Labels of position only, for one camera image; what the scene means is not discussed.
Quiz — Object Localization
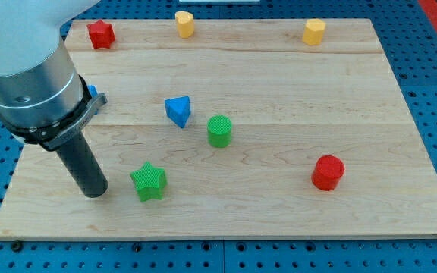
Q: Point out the wooden board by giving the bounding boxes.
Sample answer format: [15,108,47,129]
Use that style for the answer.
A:
[0,19,437,241]

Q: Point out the yellow hexagon block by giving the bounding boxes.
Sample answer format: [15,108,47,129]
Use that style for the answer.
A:
[302,18,327,46]

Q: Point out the green star block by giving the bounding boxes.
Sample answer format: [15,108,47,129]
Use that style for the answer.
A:
[130,162,168,202]

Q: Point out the black clamp mounting ring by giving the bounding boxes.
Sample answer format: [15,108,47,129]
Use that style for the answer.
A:
[0,75,108,151]

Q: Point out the red star block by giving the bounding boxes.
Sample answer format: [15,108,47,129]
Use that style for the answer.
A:
[86,20,115,49]

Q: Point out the red cylinder block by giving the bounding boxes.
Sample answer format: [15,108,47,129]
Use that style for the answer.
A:
[311,155,345,191]

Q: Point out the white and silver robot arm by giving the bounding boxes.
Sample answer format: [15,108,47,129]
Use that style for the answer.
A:
[0,0,108,198]

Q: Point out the green cylinder block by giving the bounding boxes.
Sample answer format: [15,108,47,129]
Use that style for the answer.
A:
[207,115,233,148]

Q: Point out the yellow heart block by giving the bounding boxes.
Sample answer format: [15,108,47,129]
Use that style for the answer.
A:
[175,11,195,39]

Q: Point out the blue block behind arm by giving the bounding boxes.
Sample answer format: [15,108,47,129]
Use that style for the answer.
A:
[87,85,98,104]

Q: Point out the blue triangle block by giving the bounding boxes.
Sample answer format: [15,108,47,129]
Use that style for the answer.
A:
[164,96,191,128]

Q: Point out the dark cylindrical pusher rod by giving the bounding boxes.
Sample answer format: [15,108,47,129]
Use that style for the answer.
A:
[56,133,108,198]

